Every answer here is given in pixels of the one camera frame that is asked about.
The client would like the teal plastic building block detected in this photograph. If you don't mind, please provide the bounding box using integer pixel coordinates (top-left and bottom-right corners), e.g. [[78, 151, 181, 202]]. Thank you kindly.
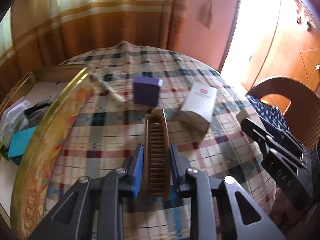
[[7, 126, 38, 165]]

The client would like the brown door frame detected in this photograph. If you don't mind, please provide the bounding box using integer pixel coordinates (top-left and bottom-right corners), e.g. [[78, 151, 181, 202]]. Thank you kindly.
[[218, 0, 244, 72]]

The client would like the plaid tablecloth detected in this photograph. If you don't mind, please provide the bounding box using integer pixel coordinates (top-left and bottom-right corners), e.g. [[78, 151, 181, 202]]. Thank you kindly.
[[45, 41, 278, 240]]

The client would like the brown comb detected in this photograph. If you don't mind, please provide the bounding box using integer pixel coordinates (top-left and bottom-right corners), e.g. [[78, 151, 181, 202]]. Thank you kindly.
[[143, 108, 173, 200]]

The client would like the wooden wardrobe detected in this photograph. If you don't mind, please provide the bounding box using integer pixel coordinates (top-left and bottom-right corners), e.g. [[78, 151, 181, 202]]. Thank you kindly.
[[241, 0, 320, 93]]

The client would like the navy patterned cloth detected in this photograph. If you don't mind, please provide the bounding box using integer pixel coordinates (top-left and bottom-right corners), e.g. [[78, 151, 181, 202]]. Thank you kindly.
[[245, 94, 292, 133]]

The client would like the brown wicker chair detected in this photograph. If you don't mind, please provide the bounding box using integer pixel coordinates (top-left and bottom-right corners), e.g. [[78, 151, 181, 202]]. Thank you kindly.
[[246, 76, 320, 153]]

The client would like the orange and cream curtain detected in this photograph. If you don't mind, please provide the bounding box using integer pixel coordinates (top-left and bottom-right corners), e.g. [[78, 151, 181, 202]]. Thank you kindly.
[[0, 0, 193, 85]]

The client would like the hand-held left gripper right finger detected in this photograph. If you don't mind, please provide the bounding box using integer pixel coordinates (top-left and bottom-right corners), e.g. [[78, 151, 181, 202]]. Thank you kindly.
[[169, 144, 287, 240]]

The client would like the white charger adapter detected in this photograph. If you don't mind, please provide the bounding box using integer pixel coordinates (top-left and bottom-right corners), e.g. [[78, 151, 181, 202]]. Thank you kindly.
[[236, 110, 259, 124]]

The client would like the dark crumpled item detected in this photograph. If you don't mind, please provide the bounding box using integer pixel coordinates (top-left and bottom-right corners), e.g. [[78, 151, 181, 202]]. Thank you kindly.
[[25, 102, 54, 127]]

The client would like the clear plastic bag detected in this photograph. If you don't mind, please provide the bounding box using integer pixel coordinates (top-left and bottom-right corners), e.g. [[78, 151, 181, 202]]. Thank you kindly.
[[0, 100, 29, 147]]

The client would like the white carton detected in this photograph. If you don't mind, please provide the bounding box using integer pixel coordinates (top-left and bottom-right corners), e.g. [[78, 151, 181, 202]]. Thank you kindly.
[[180, 83, 217, 133]]

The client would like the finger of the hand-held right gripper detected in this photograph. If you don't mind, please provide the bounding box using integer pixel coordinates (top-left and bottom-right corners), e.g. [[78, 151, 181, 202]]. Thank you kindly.
[[241, 117, 307, 169], [257, 115, 312, 155]]

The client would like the purple box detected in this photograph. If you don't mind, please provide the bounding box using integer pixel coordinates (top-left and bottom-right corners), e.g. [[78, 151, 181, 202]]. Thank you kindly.
[[133, 76, 163, 107]]

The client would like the gold tin box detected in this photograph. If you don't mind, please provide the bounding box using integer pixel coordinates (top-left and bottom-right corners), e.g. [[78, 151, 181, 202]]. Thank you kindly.
[[0, 64, 94, 235]]

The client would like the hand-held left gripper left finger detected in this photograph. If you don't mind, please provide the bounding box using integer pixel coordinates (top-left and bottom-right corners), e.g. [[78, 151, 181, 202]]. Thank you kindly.
[[27, 144, 145, 240]]

